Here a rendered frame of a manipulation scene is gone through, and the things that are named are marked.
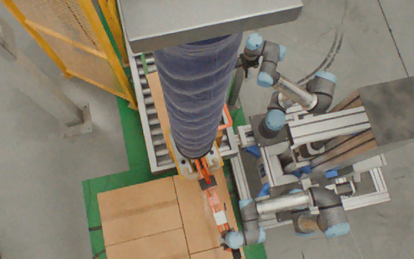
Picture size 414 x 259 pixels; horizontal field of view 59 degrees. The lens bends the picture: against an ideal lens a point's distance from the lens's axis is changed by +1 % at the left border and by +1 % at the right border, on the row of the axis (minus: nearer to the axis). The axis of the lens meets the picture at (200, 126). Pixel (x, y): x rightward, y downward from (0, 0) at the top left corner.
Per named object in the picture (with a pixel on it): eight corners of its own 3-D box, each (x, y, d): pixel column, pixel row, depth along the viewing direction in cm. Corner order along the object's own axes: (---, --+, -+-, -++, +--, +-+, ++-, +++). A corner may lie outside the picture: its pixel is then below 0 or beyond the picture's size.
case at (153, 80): (152, 93, 303) (145, 74, 264) (198, 80, 306) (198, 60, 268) (172, 162, 288) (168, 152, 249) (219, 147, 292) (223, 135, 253)
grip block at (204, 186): (197, 179, 220) (198, 178, 214) (213, 174, 221) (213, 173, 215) (202, 192, 218) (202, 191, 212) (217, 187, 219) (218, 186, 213)
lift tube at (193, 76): (166, 112, 189) (118, -86, 68) (211, 102, 191) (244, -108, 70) (176, 157, 183) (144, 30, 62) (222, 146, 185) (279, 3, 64)
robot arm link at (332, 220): (305, 208, 223) (347, 201, 170) (312, 233, 219) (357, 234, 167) (286, 211, 221) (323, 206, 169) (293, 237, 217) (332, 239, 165)
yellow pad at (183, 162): (164, 131, 237) (164, 129, 233) (179, 126, 238) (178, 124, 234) (181, 180, 230) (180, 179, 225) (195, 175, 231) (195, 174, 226)
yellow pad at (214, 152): (192, 121, 239) (192, 119, 235) (206, 117, 240) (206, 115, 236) (209, 170, 231) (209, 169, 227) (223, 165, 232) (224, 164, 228)
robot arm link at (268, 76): (314, 122, 197) (249, 83, 173) (318, 104, 200) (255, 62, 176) (332, 121, 187) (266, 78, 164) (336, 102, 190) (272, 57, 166)
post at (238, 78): (226, 101, 360) (238, 55, 263) (233, 99, 360) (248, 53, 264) (228, 107, 358) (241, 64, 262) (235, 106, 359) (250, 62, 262)
